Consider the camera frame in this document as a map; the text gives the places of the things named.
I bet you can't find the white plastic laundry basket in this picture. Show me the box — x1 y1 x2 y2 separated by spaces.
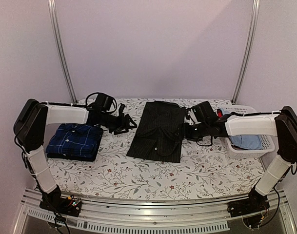
217 105 275 159

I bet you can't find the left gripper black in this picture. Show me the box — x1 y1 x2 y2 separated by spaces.
100 112 138 136

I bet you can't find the black pinstriped long sleeve shirt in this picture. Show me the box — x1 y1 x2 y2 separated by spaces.
127 101 185 163

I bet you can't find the aluminium frame post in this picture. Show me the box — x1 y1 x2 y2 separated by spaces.
231 0 260 104
47 0 77 103

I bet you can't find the red black garment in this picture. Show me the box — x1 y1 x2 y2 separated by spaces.
217 109 223 118

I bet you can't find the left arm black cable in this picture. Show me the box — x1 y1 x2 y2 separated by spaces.
85 92 107 108

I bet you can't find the light blue shirt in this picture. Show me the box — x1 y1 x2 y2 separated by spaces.
221 108 263 150

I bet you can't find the right aluminium frame post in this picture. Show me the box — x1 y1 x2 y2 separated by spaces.
231 0 260 104

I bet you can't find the folded blue plaid shirt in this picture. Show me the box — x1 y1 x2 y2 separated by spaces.
45 123 103 159

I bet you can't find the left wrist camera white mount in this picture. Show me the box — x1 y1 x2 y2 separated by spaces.
118 103 126 117

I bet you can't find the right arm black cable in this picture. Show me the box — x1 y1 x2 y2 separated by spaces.
218 111 283 121

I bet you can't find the floral patterned tablecloth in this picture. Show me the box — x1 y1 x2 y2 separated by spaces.
47 130 264 201

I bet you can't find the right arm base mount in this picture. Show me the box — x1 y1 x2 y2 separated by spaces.
227 187 270 217

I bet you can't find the aluminium front rail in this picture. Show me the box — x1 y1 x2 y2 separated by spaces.
13 189 297 234

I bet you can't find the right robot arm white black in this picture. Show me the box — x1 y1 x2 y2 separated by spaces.
183 101 297 213

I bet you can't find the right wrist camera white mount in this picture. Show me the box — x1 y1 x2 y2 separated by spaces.
185 108 198 125

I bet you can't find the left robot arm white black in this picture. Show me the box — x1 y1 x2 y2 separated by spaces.
13 92 137 212

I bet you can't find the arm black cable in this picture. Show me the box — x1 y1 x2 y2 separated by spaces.
218 111 283 121
85 92 107 108

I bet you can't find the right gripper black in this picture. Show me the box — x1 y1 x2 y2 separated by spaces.
173 121 209 142

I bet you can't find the left aluminium frame post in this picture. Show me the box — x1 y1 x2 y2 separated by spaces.
47 0 77 103

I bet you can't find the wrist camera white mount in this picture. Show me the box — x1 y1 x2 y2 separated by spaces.
118 103 126 117
185 108 198 125

